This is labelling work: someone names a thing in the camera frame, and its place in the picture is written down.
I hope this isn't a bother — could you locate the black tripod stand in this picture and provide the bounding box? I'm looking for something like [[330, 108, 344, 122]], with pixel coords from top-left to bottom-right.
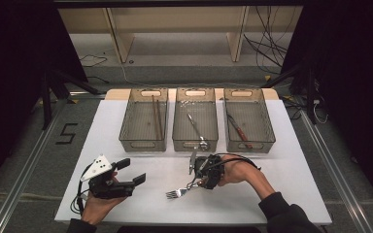
[[40, 69, 101, 130]]

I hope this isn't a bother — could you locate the person's left hand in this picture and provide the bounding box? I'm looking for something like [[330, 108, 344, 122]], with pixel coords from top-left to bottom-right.
[[81, 193, 127, 226]]

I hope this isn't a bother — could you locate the light wooden shelf unit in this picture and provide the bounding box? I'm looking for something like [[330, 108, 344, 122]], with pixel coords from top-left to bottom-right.
[[57, 6, 304, 64]]

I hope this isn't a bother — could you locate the black metal stand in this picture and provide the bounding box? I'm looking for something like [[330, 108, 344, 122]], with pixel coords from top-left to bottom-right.
[[261, 61, 319, 125]]

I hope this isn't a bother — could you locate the right hand-held gripper black cable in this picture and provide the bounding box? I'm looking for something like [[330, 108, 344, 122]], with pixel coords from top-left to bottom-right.
[[203, 152, 262, 172]]

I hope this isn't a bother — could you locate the black curtain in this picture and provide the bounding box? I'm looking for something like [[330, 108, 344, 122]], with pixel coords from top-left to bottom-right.
[[281, 0, 373, 208], [0, 0, 89, 198]]

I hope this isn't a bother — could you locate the smoky translucent plastic bin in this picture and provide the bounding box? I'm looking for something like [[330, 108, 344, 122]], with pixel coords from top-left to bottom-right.
[[119, 87, 169, 153], [172, 87, 220, 153], [222, 87, 277, 154]]

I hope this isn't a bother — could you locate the wooden handled table knife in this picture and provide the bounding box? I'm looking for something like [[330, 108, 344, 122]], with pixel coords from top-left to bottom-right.
[[226, 113, 254, 150]]

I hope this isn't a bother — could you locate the left hand-held gripper black cable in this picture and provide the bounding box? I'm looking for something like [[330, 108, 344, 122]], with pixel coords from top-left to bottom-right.
[[70, 164, 93, 216]]

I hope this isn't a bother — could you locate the hand-held gripper black cable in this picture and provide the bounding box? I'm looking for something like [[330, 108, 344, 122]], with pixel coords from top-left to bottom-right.
[[203, 152, 262, 172], [70, 164, 93, 216]]

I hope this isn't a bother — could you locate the thin black floor cable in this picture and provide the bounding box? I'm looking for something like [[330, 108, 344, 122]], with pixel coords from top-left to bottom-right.
[[79, 52, 110, 85]]

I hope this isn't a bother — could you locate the person's right hand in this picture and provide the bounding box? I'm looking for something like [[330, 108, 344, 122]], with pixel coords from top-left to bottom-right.
[[219, 154, 258, 186]]

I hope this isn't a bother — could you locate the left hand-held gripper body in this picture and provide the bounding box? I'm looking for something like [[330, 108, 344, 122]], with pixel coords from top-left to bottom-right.
[[80, 154, 134, 199]]

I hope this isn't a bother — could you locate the metal spoon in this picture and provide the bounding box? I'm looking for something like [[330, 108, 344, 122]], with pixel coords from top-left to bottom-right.
[[186, 113, 210, 151]]

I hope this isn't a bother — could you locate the bunch of black floor cables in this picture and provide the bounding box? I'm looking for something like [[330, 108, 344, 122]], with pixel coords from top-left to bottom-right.
[[243, 6, 289, 76]]

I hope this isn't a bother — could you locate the wooden handled fork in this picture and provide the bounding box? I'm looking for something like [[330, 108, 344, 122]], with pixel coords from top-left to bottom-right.
[[165, 181, 206, 200]]

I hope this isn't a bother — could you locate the aluminium floor rail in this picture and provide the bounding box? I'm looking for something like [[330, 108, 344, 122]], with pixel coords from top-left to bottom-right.
[[299, 110, 373, 233], [0, 106, 61, 233]]

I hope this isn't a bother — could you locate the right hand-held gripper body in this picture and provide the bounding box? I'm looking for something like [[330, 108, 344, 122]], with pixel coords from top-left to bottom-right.
[[188, 147, 226, 188]]

